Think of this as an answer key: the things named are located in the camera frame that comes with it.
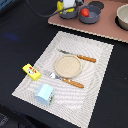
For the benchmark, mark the small grey frying pan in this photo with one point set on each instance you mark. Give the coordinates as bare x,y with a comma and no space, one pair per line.
94,8

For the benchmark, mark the wooden handled toy fork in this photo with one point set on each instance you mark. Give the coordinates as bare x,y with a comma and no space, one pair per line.
66,80

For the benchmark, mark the yellow cheese wedge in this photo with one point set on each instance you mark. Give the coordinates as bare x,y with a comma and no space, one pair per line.
61,8

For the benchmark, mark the wooden handled toy knife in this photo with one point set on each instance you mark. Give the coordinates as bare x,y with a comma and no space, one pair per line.
79,56

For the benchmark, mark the dark grey cooking pot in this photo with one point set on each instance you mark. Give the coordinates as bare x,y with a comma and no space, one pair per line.
69,15

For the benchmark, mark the red toy tomato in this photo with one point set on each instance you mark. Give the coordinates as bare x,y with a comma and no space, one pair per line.
85,12

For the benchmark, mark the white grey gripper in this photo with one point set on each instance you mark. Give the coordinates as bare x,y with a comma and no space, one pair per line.
68,4

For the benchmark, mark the yellow butter box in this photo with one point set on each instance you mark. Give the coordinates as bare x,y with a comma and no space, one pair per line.
32,72

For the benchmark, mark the round wooden plate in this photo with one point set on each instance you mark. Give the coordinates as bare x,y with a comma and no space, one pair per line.
68,66

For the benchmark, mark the cream bowl on stove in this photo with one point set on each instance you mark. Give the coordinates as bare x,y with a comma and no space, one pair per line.
122,14

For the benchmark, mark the beige woven placemat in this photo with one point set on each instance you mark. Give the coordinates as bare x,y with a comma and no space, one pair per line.
70,103

